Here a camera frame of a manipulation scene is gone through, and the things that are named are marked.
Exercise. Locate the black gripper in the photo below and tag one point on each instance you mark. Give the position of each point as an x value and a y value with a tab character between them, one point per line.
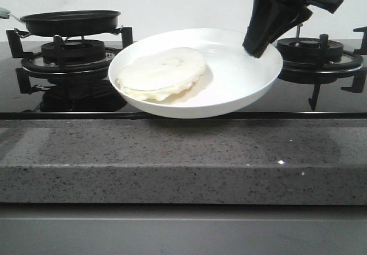
272	18

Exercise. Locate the white plate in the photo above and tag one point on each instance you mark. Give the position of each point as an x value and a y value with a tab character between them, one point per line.
232	81

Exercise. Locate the right black pan support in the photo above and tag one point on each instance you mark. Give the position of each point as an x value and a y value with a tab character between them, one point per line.
318	66

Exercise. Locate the fried egg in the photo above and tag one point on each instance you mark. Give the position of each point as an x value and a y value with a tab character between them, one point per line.
160	75

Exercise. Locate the right black gas burner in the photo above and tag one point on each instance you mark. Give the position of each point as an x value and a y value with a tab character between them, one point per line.
307	50

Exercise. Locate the black gas burner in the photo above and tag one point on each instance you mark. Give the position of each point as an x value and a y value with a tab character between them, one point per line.
307	50
74	52

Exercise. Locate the black frying pan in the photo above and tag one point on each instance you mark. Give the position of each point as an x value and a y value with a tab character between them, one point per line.
71	23

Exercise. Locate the black glass cooktop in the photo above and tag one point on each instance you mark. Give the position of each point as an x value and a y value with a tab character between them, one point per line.
295	94

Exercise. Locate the black pan support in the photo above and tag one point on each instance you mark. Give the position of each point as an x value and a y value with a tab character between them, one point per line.
318	66
61	74

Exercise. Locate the left black gas burner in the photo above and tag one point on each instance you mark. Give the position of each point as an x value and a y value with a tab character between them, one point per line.
74	52

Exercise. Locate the left black pan support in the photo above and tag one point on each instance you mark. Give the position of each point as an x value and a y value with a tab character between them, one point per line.
61	74

